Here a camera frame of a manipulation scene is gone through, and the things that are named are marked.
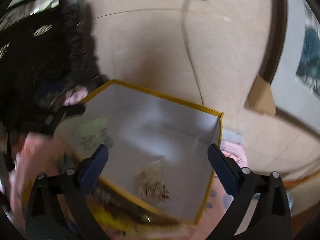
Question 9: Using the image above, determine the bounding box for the brown-striped snack packet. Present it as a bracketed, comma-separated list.
[136, 166, 171, 204]

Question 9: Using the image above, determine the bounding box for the cardboard frame corner protector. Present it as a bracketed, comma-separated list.
[245, 75, 276, 116]

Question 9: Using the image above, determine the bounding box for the framed ink painting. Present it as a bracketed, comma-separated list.
[260, 0, 319, 134]

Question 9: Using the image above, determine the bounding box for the grey power cable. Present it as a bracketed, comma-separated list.
[180, 0, 206, 106]

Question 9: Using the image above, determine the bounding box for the dark carved wooden furniture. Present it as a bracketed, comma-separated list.
[1, 0, 107, 138]

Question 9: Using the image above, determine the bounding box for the yellow cardboard box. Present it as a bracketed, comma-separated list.
[57, 80, 223, 224]

